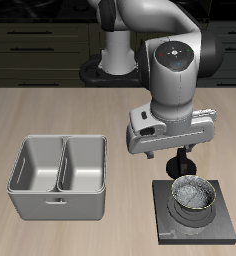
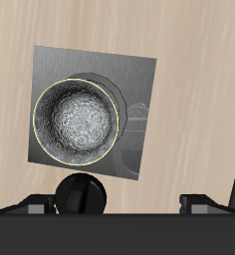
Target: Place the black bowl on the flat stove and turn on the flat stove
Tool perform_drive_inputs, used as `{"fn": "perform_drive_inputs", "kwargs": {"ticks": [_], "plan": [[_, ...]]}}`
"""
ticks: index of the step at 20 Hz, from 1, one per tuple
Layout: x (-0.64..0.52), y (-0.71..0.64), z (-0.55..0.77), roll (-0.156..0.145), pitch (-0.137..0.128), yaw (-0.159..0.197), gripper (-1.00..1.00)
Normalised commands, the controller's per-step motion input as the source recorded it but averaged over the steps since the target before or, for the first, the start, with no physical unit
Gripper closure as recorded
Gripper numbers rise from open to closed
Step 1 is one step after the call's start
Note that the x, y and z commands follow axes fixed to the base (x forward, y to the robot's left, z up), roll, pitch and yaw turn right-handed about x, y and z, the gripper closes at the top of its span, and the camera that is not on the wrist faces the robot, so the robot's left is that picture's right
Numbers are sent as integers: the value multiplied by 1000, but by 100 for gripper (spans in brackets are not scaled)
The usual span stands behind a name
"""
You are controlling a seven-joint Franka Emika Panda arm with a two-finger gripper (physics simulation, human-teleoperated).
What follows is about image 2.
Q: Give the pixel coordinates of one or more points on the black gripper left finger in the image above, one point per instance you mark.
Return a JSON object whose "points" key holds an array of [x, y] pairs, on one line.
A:
{"points": [[36, 204]]}

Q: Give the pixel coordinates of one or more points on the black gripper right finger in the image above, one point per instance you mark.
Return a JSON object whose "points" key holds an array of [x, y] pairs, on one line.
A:
{"points": [[197, 204]]}

